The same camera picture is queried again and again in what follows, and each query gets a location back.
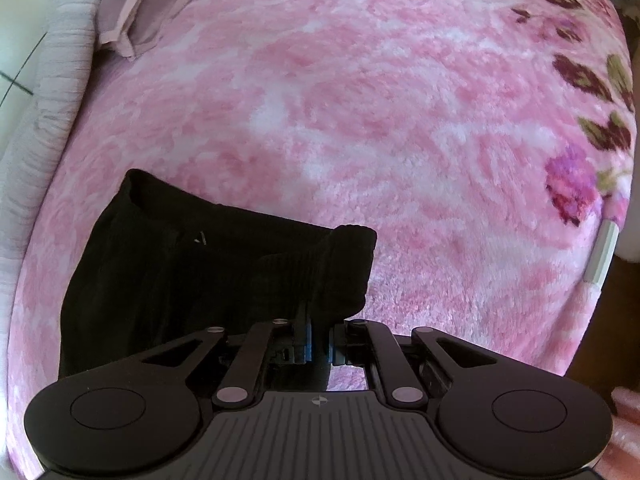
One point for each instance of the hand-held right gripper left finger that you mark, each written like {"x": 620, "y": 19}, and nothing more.
{"x": 306, "y": 341}

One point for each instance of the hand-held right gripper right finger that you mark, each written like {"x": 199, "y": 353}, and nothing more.
{"x": 334, "y": 344}

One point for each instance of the black pants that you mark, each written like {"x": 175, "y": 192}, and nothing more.
{"x": 200, "y": 270}

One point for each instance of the pink floral blanket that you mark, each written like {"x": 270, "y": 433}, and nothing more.
{"x": 350, "y": 135}

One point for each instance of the white blanket label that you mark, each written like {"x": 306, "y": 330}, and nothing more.
{"x": 602, "y": 252}

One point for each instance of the pale ribbed bedspread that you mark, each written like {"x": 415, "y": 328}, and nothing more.
{"x": 50, "y": 85}

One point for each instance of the mauve folded cloth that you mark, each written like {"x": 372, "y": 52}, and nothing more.
{"x": 150, "y": 5}

